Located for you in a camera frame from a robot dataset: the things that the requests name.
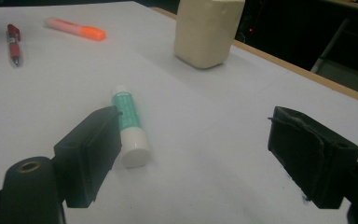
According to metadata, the beige pen cup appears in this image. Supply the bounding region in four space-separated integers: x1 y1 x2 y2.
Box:
172 0 246 69

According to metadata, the white table mat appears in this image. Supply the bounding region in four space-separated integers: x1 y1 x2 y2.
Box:
0 1 358 224

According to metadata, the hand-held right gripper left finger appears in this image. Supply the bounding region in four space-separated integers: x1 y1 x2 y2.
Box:
53 105 123 209

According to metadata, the green and white glue stick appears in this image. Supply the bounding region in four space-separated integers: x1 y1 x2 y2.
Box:
111 84 153 170

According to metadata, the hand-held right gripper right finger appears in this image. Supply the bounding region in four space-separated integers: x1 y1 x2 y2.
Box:
267 105 358 210

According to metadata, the orange highlighter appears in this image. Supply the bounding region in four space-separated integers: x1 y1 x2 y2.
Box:
44 17 107 42

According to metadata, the red pen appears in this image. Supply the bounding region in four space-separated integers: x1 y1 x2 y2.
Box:
7 23 22 67

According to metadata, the white desk frame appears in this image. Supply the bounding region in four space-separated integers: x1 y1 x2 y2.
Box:
310 18 358 97

